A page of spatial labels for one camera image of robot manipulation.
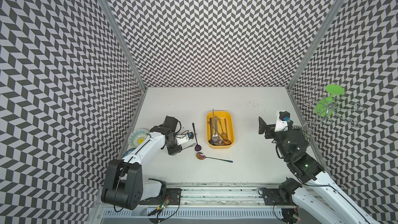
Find black handled spoon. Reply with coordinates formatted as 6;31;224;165
208;118;214;146

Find silver long handled spoon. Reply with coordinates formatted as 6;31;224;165
211;110;220;143

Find gold spoon ornate handle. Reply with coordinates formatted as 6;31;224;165
217;118;228;140

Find rose gold long spoon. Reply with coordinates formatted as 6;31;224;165
223;118;232;146

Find yellow plastic storage box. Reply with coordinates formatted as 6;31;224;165
206;111;235;149

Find gold bowl spoon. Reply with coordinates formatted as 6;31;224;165
214;116;222;140

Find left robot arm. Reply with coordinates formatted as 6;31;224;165
101;116;195;210

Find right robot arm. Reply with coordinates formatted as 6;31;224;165
259;112;377;224

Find dark purple spoon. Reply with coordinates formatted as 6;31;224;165
192;123;202;152

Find yellow patterned bowl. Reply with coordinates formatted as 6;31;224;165
127;128;149;148

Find blue patterned bowl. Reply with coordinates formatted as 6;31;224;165
122;148;136;159

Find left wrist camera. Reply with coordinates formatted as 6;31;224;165
175;132;194;146

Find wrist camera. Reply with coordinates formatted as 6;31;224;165
175;132;194;146
274;111;290;132

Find blue handled spoon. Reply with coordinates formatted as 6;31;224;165
196;152;233;163

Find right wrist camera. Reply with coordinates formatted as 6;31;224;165
274;111;290;132

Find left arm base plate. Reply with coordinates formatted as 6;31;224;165
139;188;182;205

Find aluminium front rail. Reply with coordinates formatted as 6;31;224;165
93;183;355;209

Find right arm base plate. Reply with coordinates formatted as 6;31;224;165
260;188;295;206

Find aluminium corner post right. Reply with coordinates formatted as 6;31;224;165
287;0;346;92

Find aluminium corner post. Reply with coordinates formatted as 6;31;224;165
287;0;346;92
97;0;147;90

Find aluminium corner post left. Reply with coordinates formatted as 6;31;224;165
97;0;147;90

